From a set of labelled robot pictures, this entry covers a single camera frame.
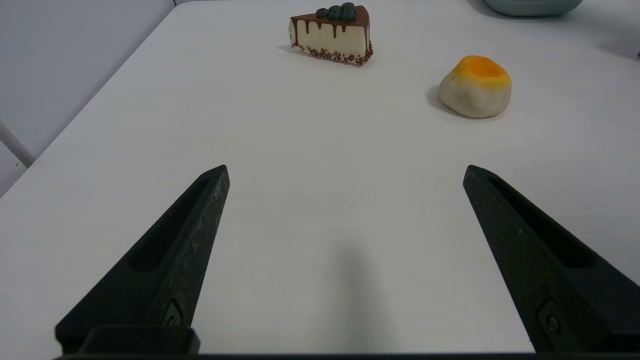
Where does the orange topped egg tart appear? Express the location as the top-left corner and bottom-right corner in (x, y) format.
(439, 55), (513, 119)

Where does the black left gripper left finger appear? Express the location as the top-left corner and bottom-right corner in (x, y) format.
(55, 165), (230, 353)

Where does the grey rounded square dish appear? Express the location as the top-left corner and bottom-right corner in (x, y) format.
(482, 0), (585, 17)

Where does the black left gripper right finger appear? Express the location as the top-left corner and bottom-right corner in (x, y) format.
(463, 165), (640, 353)

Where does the chocolate blueberry cake slice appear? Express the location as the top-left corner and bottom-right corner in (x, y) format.
(288, 2), (374, 66)

